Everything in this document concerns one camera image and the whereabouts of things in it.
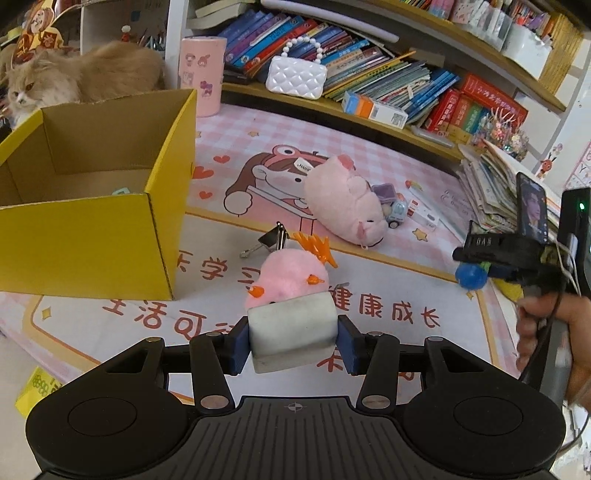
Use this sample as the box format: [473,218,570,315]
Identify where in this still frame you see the grey white eraser block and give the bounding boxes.
[247,292,338,374]

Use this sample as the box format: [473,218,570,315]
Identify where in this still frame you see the pink chick plush toy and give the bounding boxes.
[245,232,338,310]

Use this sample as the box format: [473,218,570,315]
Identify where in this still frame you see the pink pig plush toy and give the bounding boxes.
[304,154,388,248]

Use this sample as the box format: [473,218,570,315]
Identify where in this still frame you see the person's right hand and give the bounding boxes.
[516,293,591,412]

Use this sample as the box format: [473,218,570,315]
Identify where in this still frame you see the black smartphone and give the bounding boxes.
[516,172,548,243]

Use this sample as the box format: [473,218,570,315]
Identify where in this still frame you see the blue toy ball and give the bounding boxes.
[455,263,488,291]

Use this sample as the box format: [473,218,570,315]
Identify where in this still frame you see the stack of booklets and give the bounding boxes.
[457,143,561,238]

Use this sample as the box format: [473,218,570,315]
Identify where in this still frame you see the black binder clip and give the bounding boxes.
[239,222,290,259]

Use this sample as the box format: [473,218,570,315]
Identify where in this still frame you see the small toy truck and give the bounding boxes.
[370,183,409,229]

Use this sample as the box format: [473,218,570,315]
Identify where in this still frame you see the pink cartoon table mat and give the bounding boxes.
[1,105,516,381]

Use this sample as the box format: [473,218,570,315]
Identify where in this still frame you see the red dictionary book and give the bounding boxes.
[421,72,529,135]

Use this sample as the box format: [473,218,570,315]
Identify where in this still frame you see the yellow cardboard box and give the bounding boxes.
[1,90,197,300]

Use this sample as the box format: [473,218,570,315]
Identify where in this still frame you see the wooden bookshelf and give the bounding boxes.
[166,1,583,162]

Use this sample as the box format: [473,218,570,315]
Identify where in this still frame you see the orange white small box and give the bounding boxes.
[342,91,408,129]

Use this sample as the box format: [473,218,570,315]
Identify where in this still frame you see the row of lower shelf books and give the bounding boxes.
[219,6,460,124]

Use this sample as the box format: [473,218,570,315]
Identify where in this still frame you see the white quilted pearl handbag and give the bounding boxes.
[264,36,328,100]

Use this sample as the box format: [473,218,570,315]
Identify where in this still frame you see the pink cylindrical cup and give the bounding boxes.
[178,36,228,117]

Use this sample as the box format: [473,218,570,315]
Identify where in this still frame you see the fluffy orange white cat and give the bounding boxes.
[7,41,164,128]

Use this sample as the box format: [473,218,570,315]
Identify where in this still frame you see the white small shelf unit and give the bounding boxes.
[80,0,170,53]

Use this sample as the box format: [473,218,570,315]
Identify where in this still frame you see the red festive paper decoration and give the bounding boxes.
[11,0,64,66]

